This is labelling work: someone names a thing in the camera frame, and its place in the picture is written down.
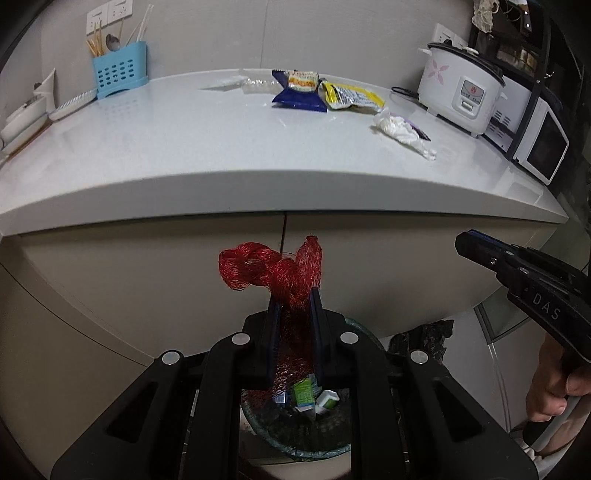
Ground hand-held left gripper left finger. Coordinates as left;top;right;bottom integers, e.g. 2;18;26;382
51;295;282;480

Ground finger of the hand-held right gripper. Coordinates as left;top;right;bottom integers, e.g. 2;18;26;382
455;229;512;278

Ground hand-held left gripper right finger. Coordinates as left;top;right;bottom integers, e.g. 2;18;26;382
309;287;539;480

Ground red mesh bag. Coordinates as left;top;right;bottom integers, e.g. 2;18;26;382
218;235;324;407

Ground dark woven trash bin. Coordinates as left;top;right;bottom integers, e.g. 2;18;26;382
240;318;384;462

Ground clear bubble wrap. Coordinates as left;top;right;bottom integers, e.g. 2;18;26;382
241;76;280;95

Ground person's right hand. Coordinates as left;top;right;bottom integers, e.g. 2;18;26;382
525;339;591;423

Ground grey glass panel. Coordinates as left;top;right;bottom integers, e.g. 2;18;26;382
475;277;555;343

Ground black plastic bag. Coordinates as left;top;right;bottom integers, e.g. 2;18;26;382
387;318;455;367

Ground white microwave oven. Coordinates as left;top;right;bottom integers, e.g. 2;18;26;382
485;76;570;185

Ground purple wrapper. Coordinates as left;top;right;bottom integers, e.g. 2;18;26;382
390;112;432;141

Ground beige kitchen cabinet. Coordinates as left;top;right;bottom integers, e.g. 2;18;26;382
0;210;570;480

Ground white floral rice cooker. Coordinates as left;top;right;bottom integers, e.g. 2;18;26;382
417;42;508;137

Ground yellow wrapper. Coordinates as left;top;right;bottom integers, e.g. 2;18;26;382
320;78;385;112

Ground black metal rack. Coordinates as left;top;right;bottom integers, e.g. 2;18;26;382
471;0;557;162

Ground blue snack packet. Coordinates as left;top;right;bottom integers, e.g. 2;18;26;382
271;69;328;113

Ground white mesh cloth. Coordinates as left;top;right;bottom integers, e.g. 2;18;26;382
471;0;502;33

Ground small orange white packet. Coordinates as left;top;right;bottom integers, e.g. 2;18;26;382
287;69;320;92

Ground blue utensil holder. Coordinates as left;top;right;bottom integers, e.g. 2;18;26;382
92;41;149;100

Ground white brush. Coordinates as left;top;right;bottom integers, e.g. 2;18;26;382
48;90;98;121

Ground white round dish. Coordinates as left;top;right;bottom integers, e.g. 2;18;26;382
0;102;51;145

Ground white chopsticks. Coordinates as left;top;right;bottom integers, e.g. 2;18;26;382
124;4;154;47

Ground wooden chopsticks bundle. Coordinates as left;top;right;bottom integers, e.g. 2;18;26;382
87;21;104;58

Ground white double wall socket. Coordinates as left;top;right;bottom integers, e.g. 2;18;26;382
431;23;469;49

